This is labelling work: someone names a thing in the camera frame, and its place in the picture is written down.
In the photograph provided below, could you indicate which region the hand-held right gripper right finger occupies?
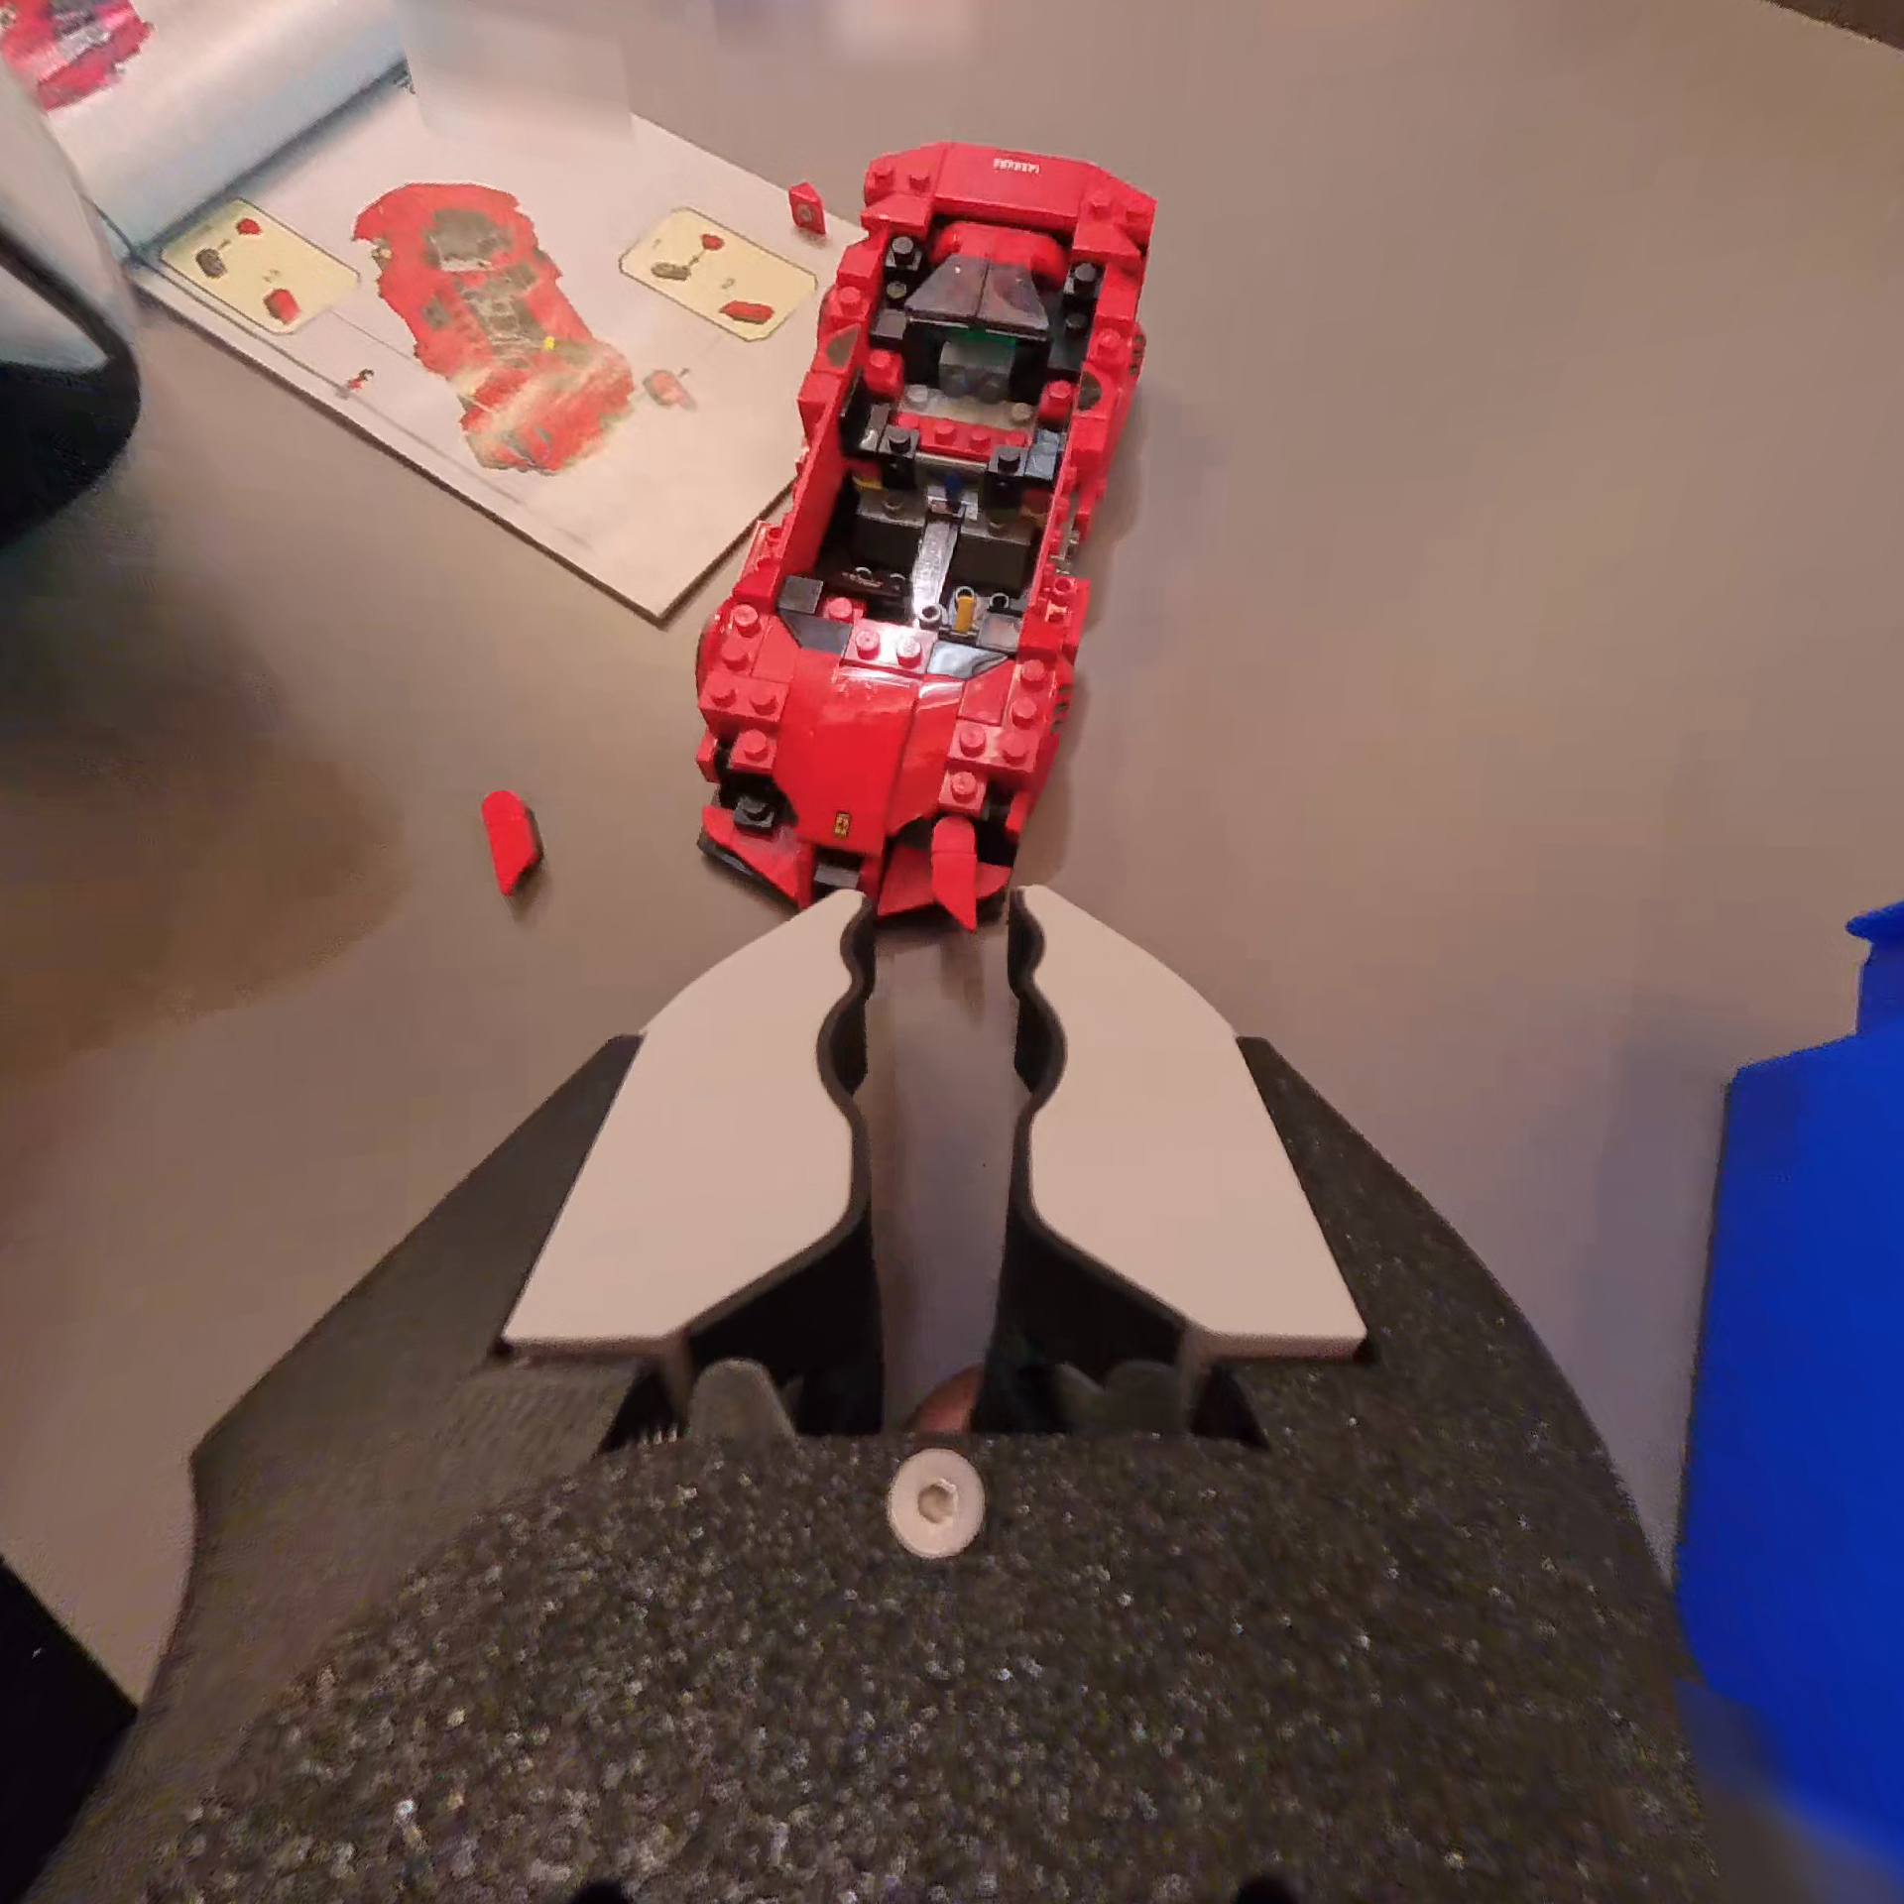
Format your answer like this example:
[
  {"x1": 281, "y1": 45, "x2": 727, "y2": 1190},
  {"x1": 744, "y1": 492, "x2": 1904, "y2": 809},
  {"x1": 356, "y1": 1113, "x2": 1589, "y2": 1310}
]
[{"x1": 987, "y1": 882, "x2": 1376, "y2": 1415}]

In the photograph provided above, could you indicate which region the lego instruction booklet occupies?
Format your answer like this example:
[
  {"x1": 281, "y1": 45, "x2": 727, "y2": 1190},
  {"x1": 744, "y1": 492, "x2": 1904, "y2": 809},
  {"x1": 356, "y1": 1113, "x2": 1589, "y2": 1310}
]
[{"x1": 0, "y1": 0, "x2": 866, "y2": 620}]

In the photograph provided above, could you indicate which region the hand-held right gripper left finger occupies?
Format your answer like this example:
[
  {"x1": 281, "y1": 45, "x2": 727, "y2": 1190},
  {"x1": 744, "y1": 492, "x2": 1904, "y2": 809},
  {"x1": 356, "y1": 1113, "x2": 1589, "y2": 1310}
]
[{"x1": 504, "y1": 889, "x2": 891, "y2": 1415}]

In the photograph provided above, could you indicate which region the blue plastic bin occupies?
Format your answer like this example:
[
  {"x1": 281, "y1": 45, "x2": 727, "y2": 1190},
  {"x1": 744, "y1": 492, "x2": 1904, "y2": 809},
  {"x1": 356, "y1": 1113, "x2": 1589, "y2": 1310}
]
[{"x1": 1673, "y1": 900, "x2": 1904, "y2": 1764}]

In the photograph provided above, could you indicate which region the red lego car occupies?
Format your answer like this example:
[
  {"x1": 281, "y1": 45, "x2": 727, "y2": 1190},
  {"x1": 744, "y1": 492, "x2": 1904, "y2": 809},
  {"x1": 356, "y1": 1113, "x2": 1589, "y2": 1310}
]
[{"x1": 692, "y1": 139, "x2": 1156, "y2": 939}]

